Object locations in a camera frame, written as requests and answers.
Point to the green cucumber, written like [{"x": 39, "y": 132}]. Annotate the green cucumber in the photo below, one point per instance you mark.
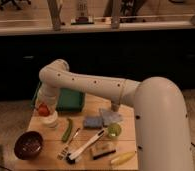
[{"x": 68, "y": 131}]

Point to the yellow corn cob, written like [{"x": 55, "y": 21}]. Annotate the yellow corn cob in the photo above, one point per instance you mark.
[{"x": 122, "y": 158}]

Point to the dark brown bowl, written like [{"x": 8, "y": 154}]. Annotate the dark brown bowl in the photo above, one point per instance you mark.
[{"x": 28, "y": 146}]

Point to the white handled brush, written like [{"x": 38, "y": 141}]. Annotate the white handled brush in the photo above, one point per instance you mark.
[{"x": 71, "y": 157}]

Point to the grey cloth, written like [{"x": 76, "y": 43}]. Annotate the grey cloth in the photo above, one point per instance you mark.
[{"x": 109, "y": 116}]

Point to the green plastic tray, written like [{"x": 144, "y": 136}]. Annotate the green plastic tray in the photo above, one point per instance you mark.
[{"x": 69, "y": 101}]

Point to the white paper cup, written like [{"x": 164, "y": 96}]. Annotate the white paper cup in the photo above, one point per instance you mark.
[{"x": 50, "y": 121}]

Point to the red apple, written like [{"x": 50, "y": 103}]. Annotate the red apple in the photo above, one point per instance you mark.
[{"x": 43, "y": 110}]

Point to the green cup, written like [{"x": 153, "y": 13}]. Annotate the green cup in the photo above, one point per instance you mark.
[{"x": 114, "y": 130}]

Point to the blue sponge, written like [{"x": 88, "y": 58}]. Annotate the blue sponge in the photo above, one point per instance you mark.
[{"x": 92, "y": 122}]

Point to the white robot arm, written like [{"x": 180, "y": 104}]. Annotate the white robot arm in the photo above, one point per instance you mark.
[{"x": 161, "y": 118}]

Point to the metal fork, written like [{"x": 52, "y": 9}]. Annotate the metal fork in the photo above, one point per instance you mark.
[{"x": 65, "y": 150}]

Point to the small metal cup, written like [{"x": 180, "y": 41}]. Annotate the small metal cup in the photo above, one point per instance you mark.
[{"x": 115, "y": 107}]

